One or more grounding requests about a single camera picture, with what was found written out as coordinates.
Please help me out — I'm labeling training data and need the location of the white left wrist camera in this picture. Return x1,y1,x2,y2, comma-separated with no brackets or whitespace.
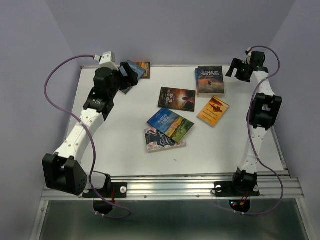
99,51,119,71

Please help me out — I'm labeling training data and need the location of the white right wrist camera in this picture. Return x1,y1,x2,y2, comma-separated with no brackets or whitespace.
243,47,252,65

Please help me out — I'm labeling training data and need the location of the aluminium front rail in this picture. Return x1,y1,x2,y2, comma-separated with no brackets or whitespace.
41,176,306,201

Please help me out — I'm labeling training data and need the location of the Little Women floral book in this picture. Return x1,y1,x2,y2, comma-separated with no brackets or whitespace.
144,127,187,153

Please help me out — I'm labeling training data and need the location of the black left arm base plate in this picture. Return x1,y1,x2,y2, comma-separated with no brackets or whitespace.
82,182,128,215

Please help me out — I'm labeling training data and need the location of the Animal Farm blue book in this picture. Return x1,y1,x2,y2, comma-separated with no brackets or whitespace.
147,108,194,144

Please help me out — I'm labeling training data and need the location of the Tale of Two Cities book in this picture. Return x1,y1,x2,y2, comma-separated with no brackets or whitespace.
197,65,225,98

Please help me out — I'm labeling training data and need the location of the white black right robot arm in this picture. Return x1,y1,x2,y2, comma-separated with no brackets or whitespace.
220,47,282,197

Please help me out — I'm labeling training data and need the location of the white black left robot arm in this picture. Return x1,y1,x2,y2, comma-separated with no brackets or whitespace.
42,62,138,196

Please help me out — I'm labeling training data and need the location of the Nineteen Eighty Four blue book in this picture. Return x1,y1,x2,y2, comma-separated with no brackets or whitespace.
119,60,149,95

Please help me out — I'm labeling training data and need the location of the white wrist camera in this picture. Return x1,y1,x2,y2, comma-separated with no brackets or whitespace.
99,51,119,71
243,47,252,65

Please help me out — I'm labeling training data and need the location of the dark orange book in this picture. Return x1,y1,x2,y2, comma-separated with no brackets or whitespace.
136,62,151,79

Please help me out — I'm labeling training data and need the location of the Jane Eyre blue book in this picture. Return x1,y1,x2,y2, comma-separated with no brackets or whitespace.
195,68,200,98

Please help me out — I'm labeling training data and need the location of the Huckleberry Finn orange book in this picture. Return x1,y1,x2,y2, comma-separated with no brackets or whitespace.
197,96,229,127

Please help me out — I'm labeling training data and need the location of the Three Days to See book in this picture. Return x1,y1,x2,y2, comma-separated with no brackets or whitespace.
157,87,196,112

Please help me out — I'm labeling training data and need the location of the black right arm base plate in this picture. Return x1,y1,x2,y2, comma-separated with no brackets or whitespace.
211,181,260,214

